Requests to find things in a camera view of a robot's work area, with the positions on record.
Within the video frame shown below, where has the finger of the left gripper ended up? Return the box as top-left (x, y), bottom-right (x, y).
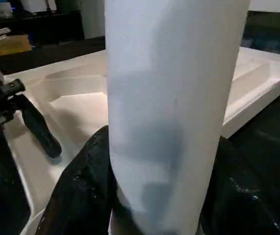
top-left (19, 95), bottom-right (62, 159)

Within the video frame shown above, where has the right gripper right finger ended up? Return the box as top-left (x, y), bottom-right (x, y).
top-left (200, 135), bottom-right (280, 235)

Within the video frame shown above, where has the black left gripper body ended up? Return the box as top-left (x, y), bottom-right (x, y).
top-left (0, 78), bottom-right (27, 128)

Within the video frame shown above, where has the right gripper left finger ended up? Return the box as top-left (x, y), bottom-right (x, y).
top-left (41, 125), bottom-right (121, 235)

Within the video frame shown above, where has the white plastic table top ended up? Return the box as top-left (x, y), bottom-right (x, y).
top-left (3, 46), bottom-right (280, 235)

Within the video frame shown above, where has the white plastic table leg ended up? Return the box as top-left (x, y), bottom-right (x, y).
top-left (103, 0), bottom-right (250, 235)

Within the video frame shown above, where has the yellow box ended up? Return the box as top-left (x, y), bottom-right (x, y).
top-left (0, 33), bottom-right (33, 57)

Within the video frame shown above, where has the black mat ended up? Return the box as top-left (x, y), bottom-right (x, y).
top-left (0, 11), bottom-right (280, 235)

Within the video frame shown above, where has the dark shelf unit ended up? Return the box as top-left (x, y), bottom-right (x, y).
top-left (0, 0), bottom-right (86, 47)

